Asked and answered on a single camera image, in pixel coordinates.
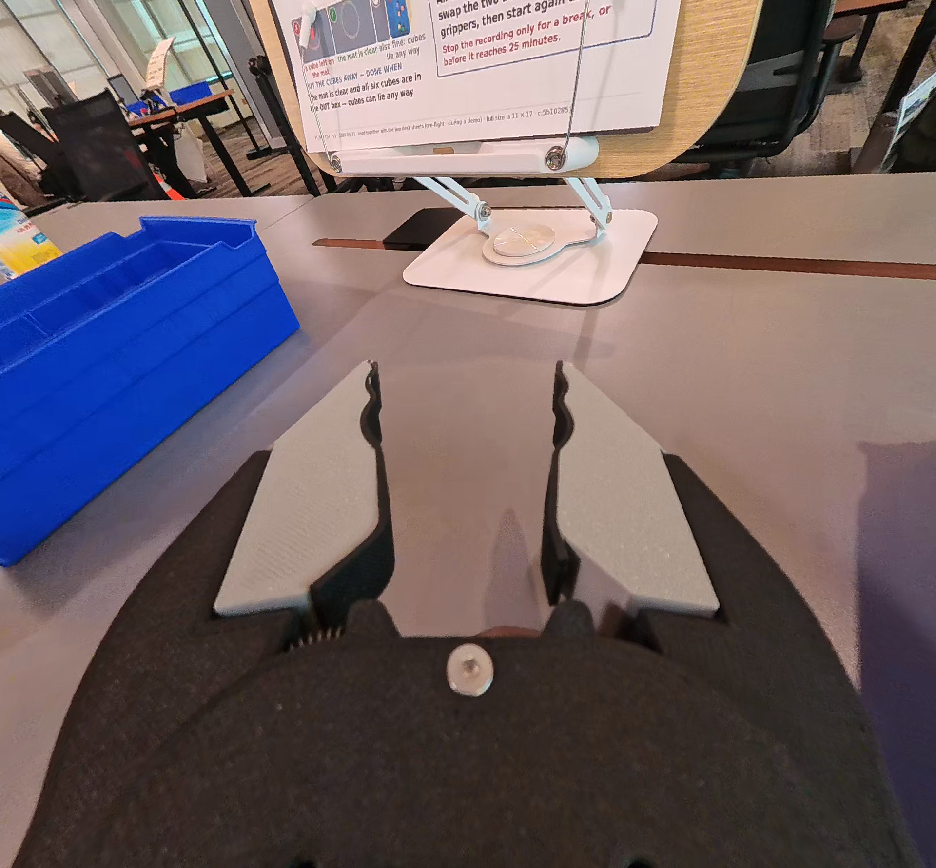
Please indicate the black flat rectangular pad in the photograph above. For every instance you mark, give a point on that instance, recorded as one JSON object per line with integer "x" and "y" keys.
{"x": 417, "y": 232}

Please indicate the printed leaflet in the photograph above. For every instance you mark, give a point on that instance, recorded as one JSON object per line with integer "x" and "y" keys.
{"x": 914, "y": 122}

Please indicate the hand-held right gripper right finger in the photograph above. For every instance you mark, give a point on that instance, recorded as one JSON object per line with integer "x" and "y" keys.
{"x": 629, "y": 510}

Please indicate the white document stand wooden board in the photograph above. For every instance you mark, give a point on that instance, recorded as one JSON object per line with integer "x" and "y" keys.
{"x": 585, "y": 265}

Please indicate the wooden background desk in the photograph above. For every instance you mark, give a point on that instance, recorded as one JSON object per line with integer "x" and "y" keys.
{"x": 885, "y": 2}
{"x": 212, "y": 99}

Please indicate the white instruction sheet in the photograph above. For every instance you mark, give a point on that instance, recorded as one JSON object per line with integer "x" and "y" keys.
{"x": 475, "y": 78}

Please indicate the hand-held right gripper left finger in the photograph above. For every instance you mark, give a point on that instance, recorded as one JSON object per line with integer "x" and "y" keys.
{"x": 307, "y": 510}

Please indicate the black mesh office chair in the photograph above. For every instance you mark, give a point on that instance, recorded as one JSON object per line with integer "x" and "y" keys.
{"x": 95, "y": 144}

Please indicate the grey desk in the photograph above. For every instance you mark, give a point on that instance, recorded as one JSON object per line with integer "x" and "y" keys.
{"x": 768, "y": 371}

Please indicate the small blue background bin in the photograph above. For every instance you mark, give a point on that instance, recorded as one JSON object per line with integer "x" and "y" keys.
{"x": 189, "y": 94}

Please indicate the yellow blue printed box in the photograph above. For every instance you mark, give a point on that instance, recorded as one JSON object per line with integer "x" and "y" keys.
{"x": 22, "y": 246}

